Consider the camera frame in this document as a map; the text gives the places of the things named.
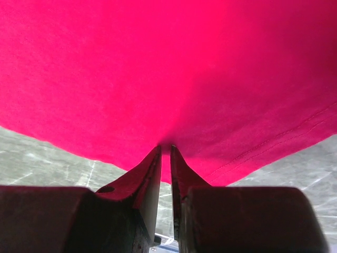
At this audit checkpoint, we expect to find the crimson red t shirt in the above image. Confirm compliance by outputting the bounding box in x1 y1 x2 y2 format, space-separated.
1 1 336 186

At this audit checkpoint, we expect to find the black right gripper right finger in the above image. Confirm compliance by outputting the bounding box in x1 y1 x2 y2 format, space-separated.
170 147 329 252

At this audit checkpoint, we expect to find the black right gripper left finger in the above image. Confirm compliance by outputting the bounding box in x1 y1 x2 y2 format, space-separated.
1 147 162 252

